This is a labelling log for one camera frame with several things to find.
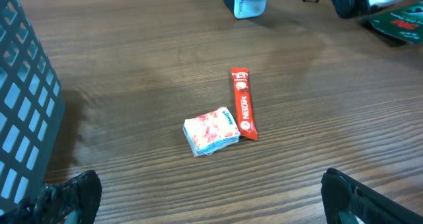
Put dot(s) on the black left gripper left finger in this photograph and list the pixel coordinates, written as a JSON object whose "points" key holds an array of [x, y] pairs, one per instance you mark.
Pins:
{"points": [[75, 201]]}

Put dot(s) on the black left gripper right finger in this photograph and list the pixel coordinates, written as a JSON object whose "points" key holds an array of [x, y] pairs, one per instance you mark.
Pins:
{"points": [[347, 201]]}

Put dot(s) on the red stick sachet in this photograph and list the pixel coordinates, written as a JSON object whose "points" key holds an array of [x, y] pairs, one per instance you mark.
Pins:
{"points": [[243, 103]]}

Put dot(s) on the red white snack packet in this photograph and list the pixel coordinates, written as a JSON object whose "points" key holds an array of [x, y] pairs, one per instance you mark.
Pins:
{"points": [[210, 132]]}

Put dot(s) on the green 3M package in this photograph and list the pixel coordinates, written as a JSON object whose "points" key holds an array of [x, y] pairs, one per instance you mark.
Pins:
{"points": [[404, 24]]}

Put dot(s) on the grey plastic mesh basket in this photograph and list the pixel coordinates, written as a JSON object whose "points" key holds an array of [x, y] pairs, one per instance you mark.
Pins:
{"points": [[32, 107]]}

